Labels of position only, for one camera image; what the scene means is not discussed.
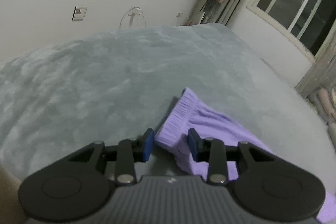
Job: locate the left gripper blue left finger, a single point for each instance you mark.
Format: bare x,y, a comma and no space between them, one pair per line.
131,151

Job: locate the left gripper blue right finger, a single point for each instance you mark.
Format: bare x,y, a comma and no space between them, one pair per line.
212,151

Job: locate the purple pants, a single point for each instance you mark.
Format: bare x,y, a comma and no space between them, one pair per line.
191,115

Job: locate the grey-green bed blanket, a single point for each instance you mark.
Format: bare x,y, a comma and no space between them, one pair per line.
114,85

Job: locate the folded beige brown bedding stack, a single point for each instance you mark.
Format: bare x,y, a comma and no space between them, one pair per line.
322,101

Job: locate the grey curtain right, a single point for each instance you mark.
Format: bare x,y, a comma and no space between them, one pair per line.
320,75

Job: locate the white charger with cable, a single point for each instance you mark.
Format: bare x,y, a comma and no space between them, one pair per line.
133,18

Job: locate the white wall socket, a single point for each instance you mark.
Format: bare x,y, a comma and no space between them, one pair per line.
79,13

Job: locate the window with white frame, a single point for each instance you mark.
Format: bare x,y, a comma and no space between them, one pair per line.
306,23

